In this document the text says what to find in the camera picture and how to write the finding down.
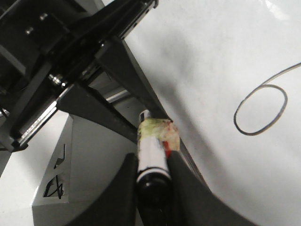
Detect white base with black markings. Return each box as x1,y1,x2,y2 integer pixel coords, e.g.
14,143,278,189
32,114,136,226

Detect white black whiteboard marker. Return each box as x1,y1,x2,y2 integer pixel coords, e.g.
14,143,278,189
136,110,180,226

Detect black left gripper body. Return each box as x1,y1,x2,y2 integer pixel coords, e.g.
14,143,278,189
0,0,158,151

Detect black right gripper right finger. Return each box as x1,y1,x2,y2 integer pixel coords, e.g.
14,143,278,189
167,151,253,226

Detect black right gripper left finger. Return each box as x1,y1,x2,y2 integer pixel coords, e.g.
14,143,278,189
67,153,138,226

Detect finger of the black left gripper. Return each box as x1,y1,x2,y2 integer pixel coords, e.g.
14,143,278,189
95,37,170,119
57,84,137,144

